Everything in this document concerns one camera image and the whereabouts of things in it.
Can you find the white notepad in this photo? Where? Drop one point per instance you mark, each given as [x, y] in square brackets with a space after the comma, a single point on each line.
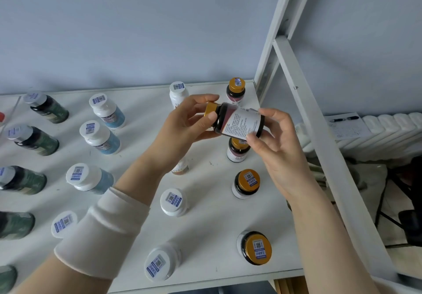
[349, 130]

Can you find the person's left hand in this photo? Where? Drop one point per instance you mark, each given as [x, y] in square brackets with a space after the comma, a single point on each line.
[178, 132]

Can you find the person's right forearm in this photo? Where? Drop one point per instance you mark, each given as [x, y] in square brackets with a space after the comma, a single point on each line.
[323, 244]

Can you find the white knit wristband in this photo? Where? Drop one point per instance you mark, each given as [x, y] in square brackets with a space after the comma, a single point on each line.
[102, 231]

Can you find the black pen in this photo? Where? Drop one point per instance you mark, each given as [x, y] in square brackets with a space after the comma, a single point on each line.
[344, 119]

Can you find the person's blue jeans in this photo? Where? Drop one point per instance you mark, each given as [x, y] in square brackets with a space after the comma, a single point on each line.
[230, 288]

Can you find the grey green cloth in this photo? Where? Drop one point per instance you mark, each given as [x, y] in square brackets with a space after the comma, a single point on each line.
[362, 175]

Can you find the person's left forearm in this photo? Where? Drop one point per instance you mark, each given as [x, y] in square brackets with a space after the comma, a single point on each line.
[141, 178]

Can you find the silver cap green bottle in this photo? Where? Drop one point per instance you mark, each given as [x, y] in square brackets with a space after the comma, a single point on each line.
[33, 140]
[7, 280]
[16, 226]
[47, 108]
[23, 181]

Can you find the person's right hand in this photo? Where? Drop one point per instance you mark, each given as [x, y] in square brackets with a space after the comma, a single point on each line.
[287, 158]

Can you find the white radiator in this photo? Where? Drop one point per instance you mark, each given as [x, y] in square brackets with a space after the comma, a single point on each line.
[395, 135]

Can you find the black tripod stand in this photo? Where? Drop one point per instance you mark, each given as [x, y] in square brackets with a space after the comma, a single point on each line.
[412, 221]

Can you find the white cap blue bottle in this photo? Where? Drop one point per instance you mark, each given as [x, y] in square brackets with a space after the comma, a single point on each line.
[107, 110]
[87, 178]
[99, 137]
[62, 224]

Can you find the white metal shelf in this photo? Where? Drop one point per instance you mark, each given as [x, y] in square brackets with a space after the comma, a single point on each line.
[204, 231]

